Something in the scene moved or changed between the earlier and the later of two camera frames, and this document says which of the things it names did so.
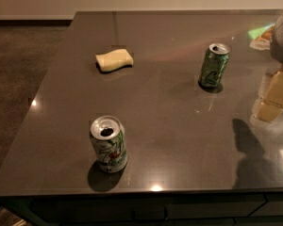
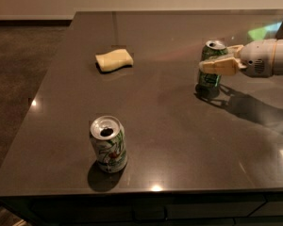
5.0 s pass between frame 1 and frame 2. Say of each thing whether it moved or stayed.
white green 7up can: stayed
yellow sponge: stayed
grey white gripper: moved
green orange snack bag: stayed
